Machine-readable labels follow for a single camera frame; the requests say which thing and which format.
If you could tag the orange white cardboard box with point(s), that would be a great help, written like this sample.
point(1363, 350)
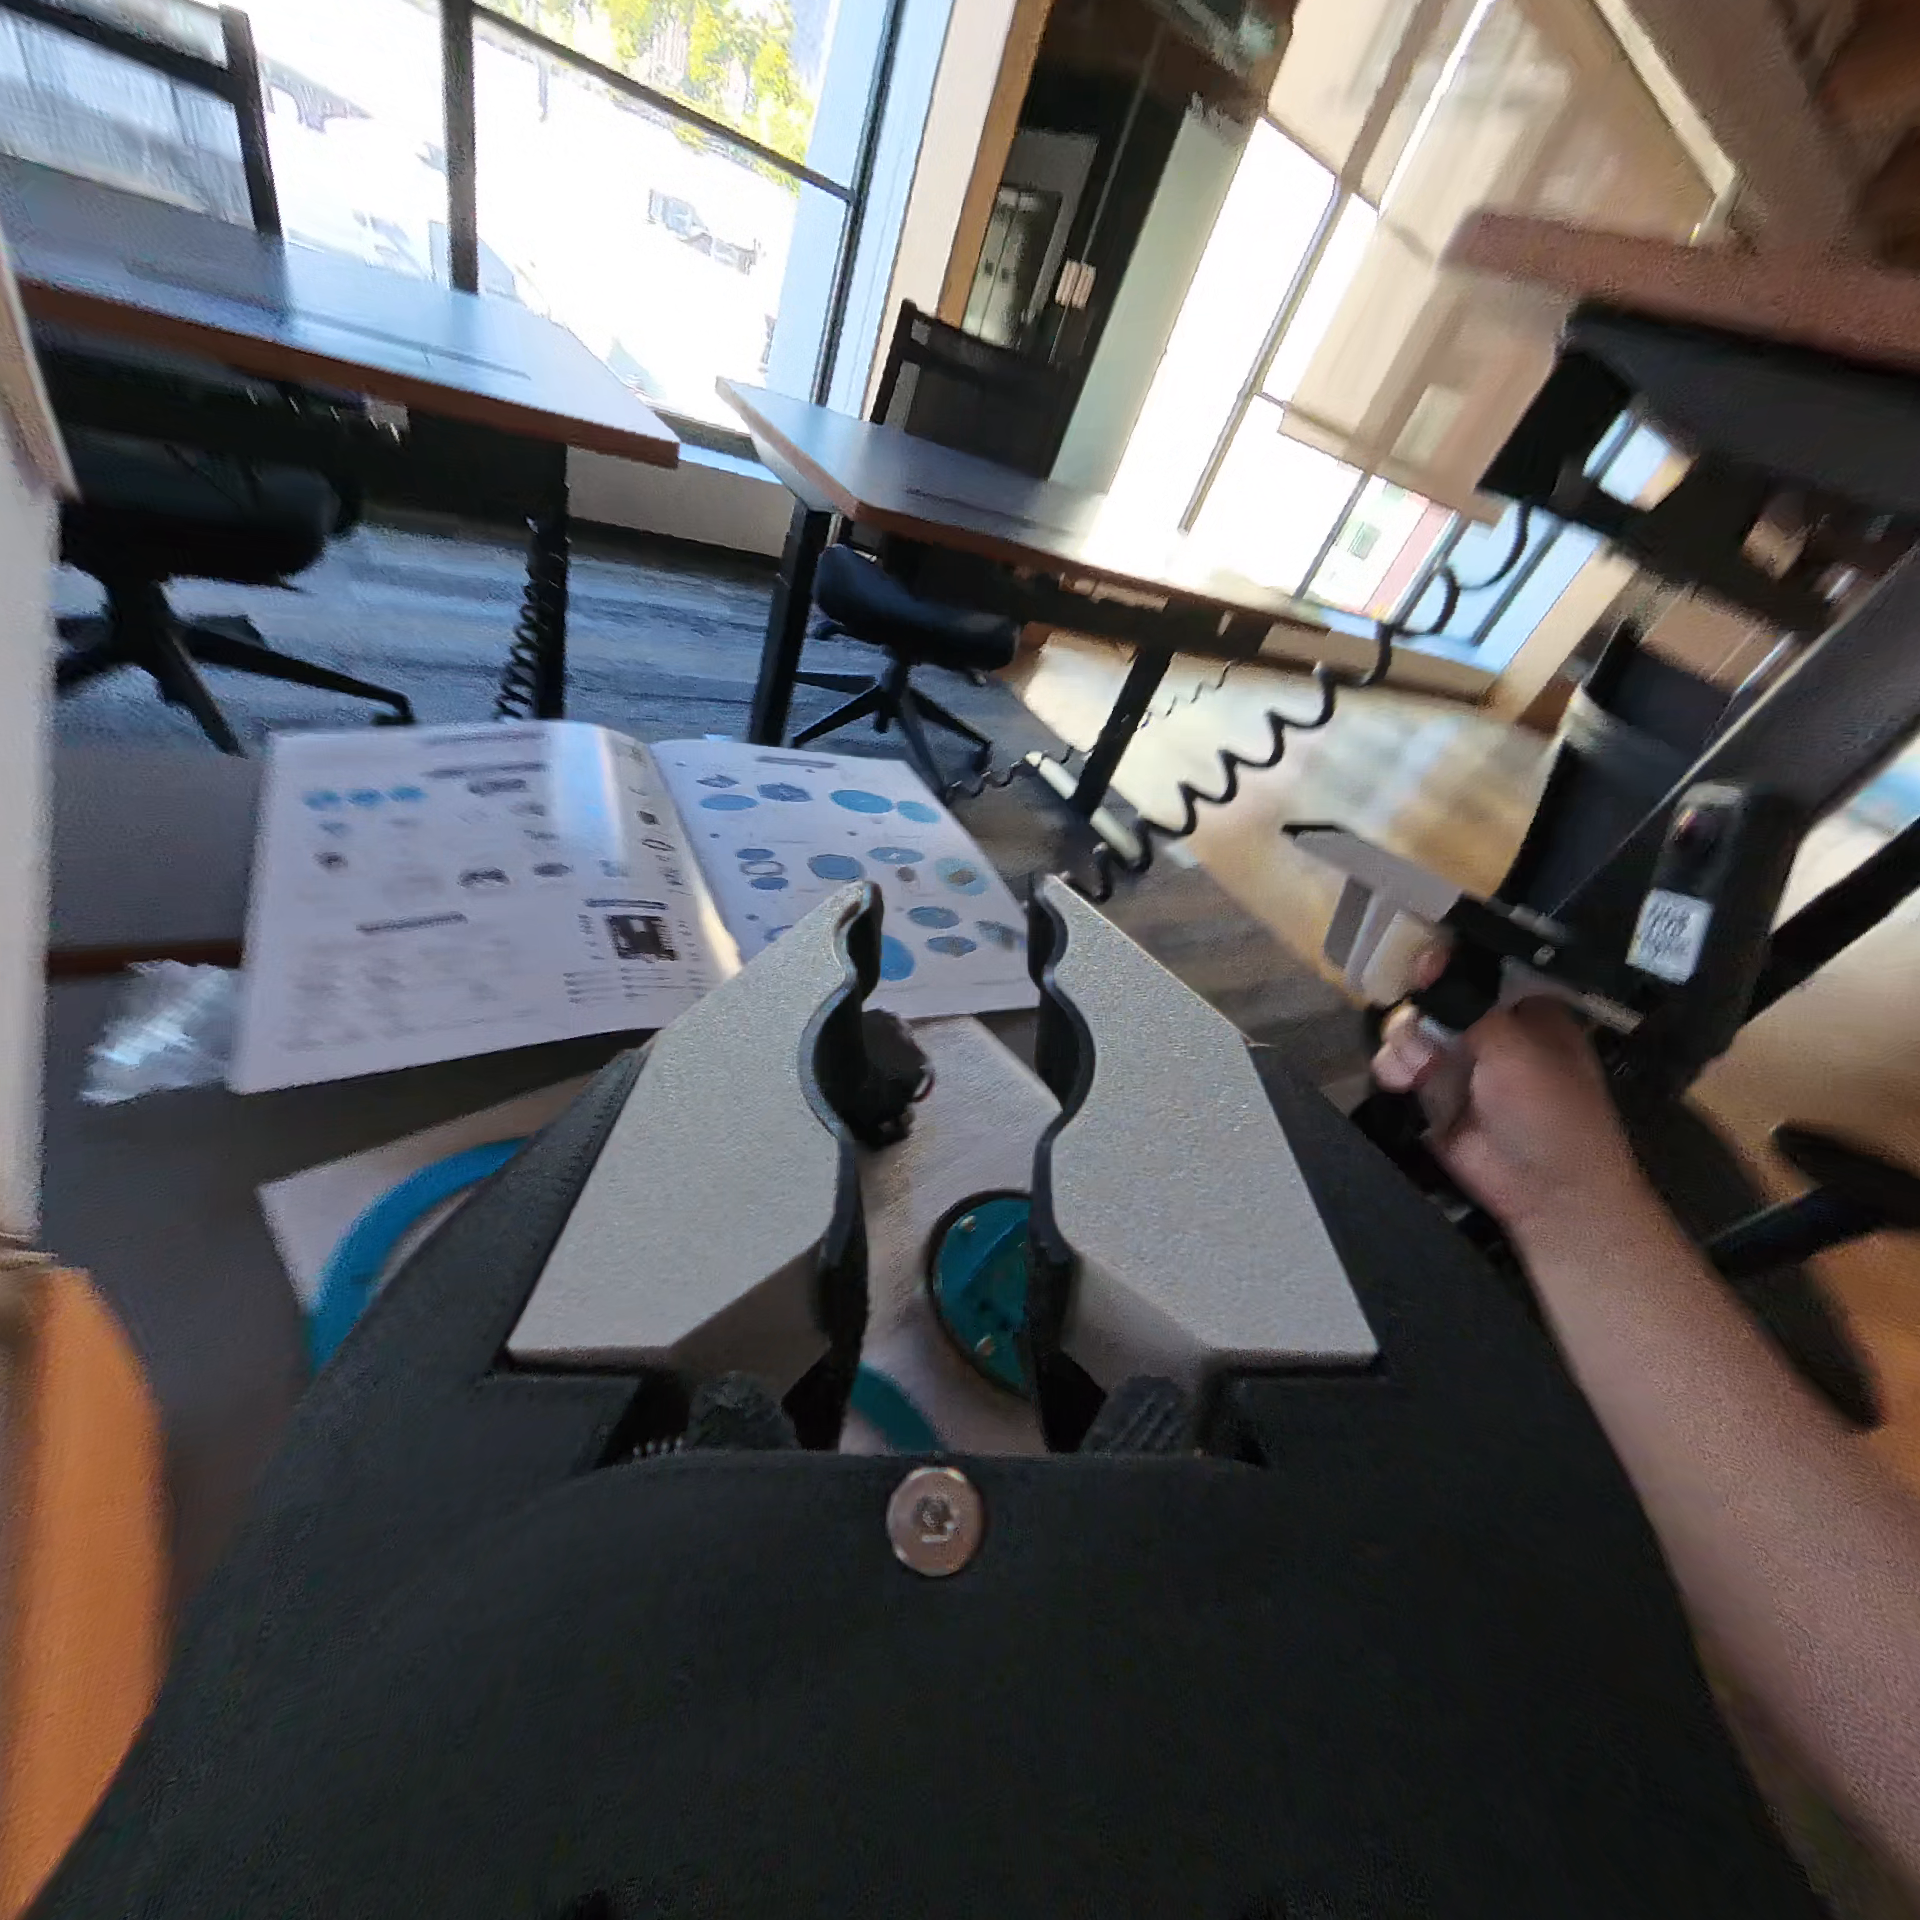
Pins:
point(30, 902)

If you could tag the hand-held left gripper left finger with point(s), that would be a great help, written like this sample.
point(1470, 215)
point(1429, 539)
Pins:
point(674, 1201)

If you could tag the person's right hand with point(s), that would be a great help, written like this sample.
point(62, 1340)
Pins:
point(1529, 1125)

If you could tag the black servo claw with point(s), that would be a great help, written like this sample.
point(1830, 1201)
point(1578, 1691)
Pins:
point(886, 1073)

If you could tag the white foam sheet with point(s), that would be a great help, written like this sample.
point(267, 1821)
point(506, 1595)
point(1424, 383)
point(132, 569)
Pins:
point(961, 1109)

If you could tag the printed instruction manual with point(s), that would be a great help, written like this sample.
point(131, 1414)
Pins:
point(450, 902)

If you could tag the dark glass door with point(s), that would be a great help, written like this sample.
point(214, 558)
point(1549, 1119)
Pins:
point(1080, 196)

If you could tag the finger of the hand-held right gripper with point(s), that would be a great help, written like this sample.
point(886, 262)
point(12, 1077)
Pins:
point(1387, 932)

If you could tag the person's right forearm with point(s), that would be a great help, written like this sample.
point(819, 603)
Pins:
point(1723, 1470)

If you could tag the large window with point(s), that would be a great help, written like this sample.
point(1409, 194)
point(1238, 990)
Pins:
point(1244, 435)
point(628, 225)

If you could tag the clear plastic bag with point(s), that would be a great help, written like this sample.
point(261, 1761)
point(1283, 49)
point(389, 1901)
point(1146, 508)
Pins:
point(158, 1027)

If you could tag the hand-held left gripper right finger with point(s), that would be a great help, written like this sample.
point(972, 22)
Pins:
point(1200, 1201)

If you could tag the beige roller blind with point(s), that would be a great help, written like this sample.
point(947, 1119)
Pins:
point(1440, 301)

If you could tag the blue round bearing base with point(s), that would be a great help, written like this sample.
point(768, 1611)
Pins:
point(984, 1290)

